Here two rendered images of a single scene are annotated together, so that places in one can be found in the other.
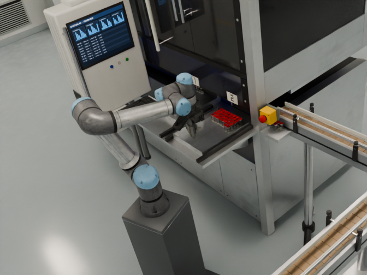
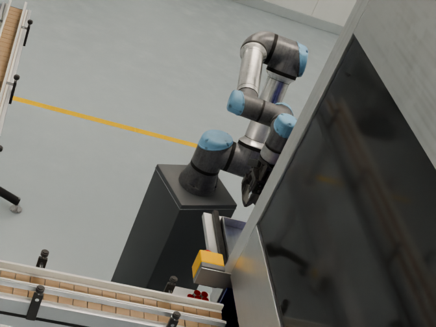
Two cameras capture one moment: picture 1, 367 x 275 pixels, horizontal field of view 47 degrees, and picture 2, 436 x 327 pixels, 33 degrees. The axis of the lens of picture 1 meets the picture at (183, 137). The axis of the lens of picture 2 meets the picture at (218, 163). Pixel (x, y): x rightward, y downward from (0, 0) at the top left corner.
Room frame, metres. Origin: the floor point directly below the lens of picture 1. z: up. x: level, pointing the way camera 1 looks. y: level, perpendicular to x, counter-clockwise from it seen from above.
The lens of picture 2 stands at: (2.09, -2.17, 2.31)
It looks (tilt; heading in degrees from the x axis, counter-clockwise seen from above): 30 degrees down; 102
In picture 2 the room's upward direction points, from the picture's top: 24 degrees clockwise
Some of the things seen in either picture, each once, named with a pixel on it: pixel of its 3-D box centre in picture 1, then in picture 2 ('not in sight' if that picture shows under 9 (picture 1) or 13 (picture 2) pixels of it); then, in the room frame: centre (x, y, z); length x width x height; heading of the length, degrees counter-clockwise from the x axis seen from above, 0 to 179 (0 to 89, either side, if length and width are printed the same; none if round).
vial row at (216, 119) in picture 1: (222, 122); not in sight; (1.99, -0.23, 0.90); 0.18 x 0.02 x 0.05; 31
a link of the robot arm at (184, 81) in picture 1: (184, 85); (282, 132); (1.80, -0.06, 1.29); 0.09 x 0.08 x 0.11; 111
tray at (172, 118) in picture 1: (186, 103); not in sight; (2.28, -0.06, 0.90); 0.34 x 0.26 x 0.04; 121
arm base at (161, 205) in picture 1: (153, 199); (201, 174); (1.56, 0.21, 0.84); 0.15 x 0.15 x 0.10
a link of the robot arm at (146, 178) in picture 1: (147, 181); (214, 150); (1.56, 0.21, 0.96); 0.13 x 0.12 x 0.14; 21
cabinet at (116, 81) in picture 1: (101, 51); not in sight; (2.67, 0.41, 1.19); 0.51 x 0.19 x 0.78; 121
